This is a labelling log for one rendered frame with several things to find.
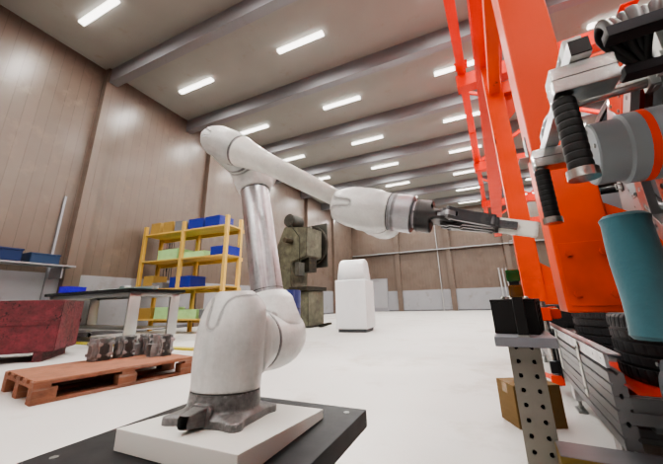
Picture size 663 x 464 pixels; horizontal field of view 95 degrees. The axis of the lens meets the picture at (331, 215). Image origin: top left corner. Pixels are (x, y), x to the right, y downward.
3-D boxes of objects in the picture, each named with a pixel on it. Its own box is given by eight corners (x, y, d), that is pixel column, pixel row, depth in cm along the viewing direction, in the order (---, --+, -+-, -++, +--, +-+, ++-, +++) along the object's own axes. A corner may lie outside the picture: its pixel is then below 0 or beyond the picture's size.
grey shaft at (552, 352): (565, 388, 182) (548, 301, 196) (554, 387, 184) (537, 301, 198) (563, 384, 189) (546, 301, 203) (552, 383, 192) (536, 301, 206)
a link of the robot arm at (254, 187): (232, 379, 81) (274, 368, 100) (286, 366, 77) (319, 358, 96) (216, 146, 112) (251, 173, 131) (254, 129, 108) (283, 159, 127)
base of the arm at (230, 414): (140, 431, 58) (147, 398, 60) (213, 404, 78) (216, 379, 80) (223, 440, 53) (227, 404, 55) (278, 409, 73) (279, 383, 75)
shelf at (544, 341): (559, 348, 90) (556, 338, 91) (495, 346, 98) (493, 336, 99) (543, 335, 127) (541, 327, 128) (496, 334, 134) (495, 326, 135)
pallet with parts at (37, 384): (149, 364, 314) (153, 332, 323) (197, 371, 275) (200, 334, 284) (-8, 392, 222) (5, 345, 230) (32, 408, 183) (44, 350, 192)
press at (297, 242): (342, 325, 831) (338, 216, 917) (318, 329, 711) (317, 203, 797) (292, 324, 899) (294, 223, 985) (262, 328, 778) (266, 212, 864)
